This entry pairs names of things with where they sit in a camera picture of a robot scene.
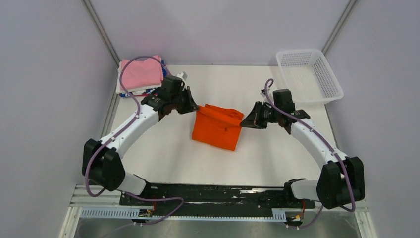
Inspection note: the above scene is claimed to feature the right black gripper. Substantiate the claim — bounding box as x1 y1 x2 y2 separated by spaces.
240 101 281 129

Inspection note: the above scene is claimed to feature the orange t-shirt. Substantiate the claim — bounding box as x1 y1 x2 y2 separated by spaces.
192 104 244 151

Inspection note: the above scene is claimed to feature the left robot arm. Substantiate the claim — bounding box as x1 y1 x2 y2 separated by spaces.
82 72 199 205

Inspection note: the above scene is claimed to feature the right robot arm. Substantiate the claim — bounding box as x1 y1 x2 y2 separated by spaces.
240 89 366 210

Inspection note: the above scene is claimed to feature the blue folded t-shirt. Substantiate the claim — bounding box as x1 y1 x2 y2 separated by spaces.
115 59 168 97

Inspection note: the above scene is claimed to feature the pink folded t-shirt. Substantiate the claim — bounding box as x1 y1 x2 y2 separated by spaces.
119 55 164 92

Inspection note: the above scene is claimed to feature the white plastic basket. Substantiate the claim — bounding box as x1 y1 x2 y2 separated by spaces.
276 49 344 105

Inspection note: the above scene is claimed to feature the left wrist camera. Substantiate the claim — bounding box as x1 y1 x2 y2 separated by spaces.
176 71 188 83

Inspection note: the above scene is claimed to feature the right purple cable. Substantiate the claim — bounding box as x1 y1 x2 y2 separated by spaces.
264 78 356 229

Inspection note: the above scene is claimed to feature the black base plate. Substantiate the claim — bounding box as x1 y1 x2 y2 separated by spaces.
119 183 315 217

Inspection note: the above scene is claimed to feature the white slotted cable duct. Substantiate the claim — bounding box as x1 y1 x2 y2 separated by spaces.
79 207 287 222

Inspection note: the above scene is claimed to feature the left corner metal post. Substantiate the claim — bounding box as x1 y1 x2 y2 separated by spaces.
81 0 120 67

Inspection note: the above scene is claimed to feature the corner metal post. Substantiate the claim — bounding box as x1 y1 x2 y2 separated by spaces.
81 0 120 67
321 0 359 55

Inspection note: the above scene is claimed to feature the aluminium frame rail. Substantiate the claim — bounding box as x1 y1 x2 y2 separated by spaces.
60 185 377 238

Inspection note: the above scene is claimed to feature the right corner metal post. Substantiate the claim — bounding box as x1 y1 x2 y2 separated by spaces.
321 0 359 55

